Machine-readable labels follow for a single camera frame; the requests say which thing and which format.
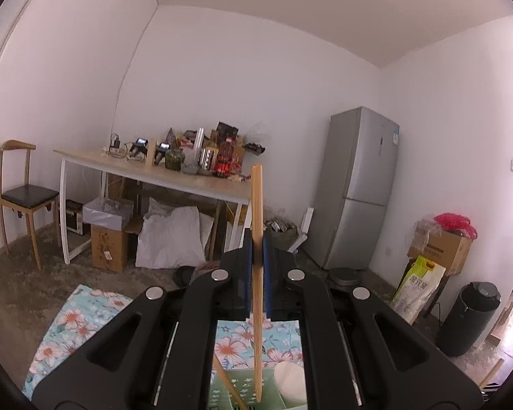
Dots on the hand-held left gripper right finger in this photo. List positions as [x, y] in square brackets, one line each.
[268, 290]

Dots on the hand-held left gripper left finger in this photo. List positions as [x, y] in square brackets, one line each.
[248, 282]

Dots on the tan wooden chopstick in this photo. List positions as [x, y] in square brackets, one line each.
[256, 205]
[228, 382]

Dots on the green star-perforated utensil holder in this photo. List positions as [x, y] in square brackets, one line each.
[241, 378]

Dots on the white leaning panel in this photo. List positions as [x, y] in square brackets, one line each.
[303, 230]

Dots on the round black pan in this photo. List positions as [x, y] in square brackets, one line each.
[345, 277]

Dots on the white woven sack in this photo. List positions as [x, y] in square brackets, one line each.
[171, 239]

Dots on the white-legged wooden table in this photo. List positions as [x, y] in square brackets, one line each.
[184, 179]

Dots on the red label cola bottles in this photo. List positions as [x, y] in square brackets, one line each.
[223, 162]

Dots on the pale green bowl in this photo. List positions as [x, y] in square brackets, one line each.
[190, 167]

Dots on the black tray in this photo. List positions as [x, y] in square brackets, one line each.
[255, 148]

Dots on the green glass jar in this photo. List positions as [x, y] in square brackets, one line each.
[174, 160]

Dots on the brown cardboard box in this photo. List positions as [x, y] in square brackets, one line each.
[109, 247]

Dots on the silver refrigerator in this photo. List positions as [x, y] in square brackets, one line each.
[359, 179]

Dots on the yellow green rice bag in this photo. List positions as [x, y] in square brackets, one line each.
[416, 286]

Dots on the clear plastic tube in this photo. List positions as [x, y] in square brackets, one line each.
[199, 141]

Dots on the dark snack box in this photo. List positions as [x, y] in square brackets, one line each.
[226, 132]

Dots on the wooden block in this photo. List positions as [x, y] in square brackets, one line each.
[150, 152]

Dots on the floral blue blanket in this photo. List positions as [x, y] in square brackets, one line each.
[81, 320]

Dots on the large printed cardboard box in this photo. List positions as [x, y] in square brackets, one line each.
[444, 250]

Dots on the small black and white appliance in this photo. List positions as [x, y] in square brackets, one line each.
[73, 218]

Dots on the black charger plug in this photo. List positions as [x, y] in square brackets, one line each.
[116, 141]

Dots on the red plastic bag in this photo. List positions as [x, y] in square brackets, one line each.
[455, 224]

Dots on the black trash bin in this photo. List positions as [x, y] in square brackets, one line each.
[470, 320]

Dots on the wooden chair with dark seat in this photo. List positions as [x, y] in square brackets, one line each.
[28, 194]

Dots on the black camera device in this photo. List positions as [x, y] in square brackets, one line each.
[139, 147]
[162, 151]

